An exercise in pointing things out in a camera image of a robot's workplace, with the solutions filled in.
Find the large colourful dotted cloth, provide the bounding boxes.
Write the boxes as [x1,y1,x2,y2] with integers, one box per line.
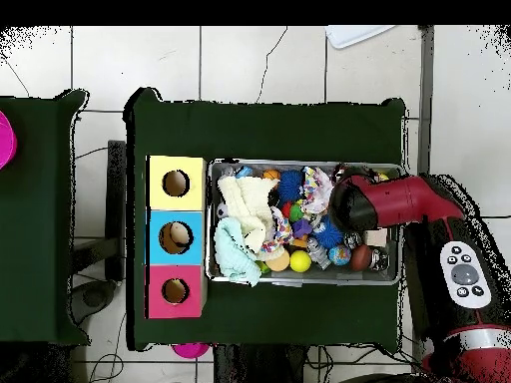
[300,166,334,214]

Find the small colourful dotted cloth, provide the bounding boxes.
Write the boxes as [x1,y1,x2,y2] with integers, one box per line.
[258,206,294,256]

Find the wooden box with three holes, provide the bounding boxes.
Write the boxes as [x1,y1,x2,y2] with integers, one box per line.
[144,154,209,320]

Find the blue spiky ball with eyes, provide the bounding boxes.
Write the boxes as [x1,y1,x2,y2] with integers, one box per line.
[312,214,345,249]

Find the mint quilted cloth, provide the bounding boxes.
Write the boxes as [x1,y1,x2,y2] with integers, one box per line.
[213,227,262,288]

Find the brown toy football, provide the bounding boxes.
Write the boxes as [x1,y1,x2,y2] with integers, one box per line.
[349,243,374,272]

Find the yellow ball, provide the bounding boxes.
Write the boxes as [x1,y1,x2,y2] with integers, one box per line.
[288,249,313,273]

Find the globe print ball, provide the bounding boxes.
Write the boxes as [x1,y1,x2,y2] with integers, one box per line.
[327,243,352,267]

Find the pink bowl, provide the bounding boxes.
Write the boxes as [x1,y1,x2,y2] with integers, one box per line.
[0,109,19,171]
[171,341,212,360]

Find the cream quilted cloth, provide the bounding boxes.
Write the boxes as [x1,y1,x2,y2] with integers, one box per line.
[217,175,280,254]

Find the pale wooden block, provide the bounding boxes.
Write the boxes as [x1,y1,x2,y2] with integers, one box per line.
[362,227,389,247]

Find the dark green table cloth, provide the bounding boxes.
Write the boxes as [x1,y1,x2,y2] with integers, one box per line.
[122,86,407,352]
[0,88,92,347]

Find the clear mesh bin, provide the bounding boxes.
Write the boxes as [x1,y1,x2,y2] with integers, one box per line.
[205,159,403,287]

